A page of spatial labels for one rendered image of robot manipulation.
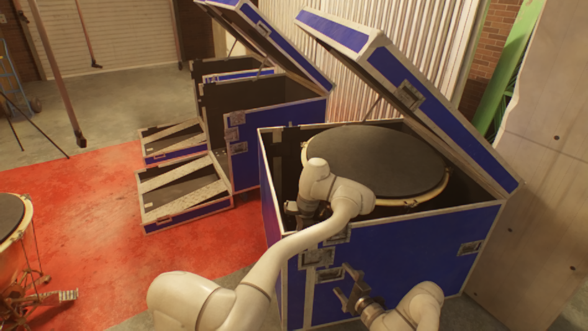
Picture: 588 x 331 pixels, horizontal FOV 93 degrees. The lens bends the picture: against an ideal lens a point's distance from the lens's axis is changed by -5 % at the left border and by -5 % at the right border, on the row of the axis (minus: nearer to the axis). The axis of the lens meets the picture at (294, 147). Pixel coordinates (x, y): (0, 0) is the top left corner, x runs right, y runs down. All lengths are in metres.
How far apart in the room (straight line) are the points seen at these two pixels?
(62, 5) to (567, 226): 8.26
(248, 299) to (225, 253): 1.70
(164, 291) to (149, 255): 1.80
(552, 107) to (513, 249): 0.86
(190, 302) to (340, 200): 0.56
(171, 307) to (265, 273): 0.25
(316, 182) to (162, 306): 0.61
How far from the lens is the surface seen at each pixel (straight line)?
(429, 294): 1.21
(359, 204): 1.08
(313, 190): 1.11
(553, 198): 1.98
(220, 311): 0.84
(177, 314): 0.89
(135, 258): 2.72
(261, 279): 0.88
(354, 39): 1.11
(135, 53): 8.21
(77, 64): 8.23
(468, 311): 2.51
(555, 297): 2.26
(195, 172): 3.28
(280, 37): 2.41
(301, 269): 1.49
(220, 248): 2.58
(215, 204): 2.80
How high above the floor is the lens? 1.89
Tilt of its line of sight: 30 degrees down
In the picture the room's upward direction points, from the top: 1 degrees clockwise
